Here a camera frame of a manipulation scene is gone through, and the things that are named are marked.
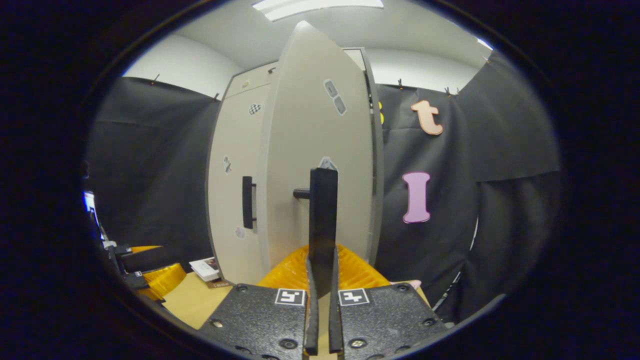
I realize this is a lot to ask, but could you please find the white double-door shoe cabinet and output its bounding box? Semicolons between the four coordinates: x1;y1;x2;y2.
206;20;385;289

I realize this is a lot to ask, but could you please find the large ceiling light panel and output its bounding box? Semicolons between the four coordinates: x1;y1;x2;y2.
251;0;385;23

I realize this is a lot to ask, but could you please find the white cabinet top drawer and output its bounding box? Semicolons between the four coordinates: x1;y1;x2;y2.
225;62;279;99

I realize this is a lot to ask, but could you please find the white cabinet door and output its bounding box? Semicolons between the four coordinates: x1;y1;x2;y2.
256;20;376;273
207;82;274;286

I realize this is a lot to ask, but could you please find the white booklet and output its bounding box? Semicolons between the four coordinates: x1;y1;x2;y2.
189;257;221;283

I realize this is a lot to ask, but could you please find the black door handle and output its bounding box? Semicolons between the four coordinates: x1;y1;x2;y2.
293;167;340;299
242;176;258;230

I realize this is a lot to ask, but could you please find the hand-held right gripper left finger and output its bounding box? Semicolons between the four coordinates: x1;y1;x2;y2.
197;244;320;360

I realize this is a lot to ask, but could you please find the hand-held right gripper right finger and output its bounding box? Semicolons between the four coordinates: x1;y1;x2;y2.
328;244;449;360

